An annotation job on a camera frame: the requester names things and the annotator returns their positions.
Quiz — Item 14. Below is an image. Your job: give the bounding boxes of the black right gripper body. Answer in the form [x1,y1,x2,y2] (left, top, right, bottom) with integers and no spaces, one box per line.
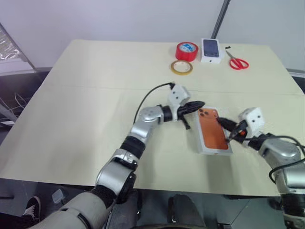
[229,120,250,144]

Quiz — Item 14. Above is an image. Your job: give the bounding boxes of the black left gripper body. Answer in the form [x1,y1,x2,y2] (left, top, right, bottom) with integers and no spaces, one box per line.
[177,102,192,131]

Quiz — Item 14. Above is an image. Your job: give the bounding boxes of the white box lid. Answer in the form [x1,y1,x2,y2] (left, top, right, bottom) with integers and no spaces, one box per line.
[196,106,234,156]

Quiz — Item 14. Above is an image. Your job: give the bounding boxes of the white box with dark phone print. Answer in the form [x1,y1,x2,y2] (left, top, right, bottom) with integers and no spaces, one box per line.
[200,37,226,64]

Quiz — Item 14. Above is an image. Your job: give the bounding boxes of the clear plastic container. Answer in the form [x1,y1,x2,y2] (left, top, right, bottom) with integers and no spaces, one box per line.
[52,188,66,203]

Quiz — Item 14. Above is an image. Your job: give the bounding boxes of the thin yellow tape roll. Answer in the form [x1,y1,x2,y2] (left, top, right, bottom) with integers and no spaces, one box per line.
[170,60,193,76]

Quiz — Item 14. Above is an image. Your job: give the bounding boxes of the red tape roll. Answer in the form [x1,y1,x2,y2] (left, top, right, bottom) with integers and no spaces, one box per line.
[175,42,199,62]

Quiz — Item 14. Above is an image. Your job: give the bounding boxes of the black table caster wheel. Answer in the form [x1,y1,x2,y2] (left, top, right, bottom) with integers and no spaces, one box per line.
[268,198,282,210]

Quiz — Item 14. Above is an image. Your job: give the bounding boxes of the grey metal pole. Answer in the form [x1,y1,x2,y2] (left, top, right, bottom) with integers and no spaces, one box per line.
[211,0,231,40]

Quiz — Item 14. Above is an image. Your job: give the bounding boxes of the cream paper table cover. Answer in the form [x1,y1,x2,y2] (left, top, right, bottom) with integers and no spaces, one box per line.
[0,39,305,198]

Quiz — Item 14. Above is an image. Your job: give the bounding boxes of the black and white sneaker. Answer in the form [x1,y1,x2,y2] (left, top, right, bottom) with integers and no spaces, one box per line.
[22,196,42,222]

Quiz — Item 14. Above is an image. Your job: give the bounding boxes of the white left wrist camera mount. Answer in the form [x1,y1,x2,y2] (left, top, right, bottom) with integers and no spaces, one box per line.
[166,83,191,121]

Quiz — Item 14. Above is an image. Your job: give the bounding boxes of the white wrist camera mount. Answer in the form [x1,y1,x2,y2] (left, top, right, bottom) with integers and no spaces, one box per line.
[238,106,265,138]
[166,83,191,121]

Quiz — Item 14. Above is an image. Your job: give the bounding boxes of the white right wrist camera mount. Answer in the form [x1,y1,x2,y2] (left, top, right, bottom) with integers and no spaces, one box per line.
[238,106,265,138]

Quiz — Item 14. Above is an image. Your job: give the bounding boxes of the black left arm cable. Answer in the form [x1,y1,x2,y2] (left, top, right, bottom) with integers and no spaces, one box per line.
[133,82,176,125]

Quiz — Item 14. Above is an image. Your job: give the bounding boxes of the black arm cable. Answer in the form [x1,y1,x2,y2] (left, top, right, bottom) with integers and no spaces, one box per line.
[261,133,305,185]
[133,82,176,125]

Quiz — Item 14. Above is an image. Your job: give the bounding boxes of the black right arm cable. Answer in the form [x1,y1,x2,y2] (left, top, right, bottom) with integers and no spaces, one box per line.
[261,133,305,185]

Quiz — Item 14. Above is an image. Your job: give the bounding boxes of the red handled scissors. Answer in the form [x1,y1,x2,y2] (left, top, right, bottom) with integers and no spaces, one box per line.
[225,49,250,71]

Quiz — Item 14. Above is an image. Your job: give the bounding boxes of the grey metal rail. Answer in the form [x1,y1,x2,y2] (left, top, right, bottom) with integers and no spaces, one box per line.
[285,68,305,78]

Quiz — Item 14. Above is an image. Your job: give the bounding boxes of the metal wire rack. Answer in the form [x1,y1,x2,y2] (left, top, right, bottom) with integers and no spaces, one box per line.
[0,22,39,72]

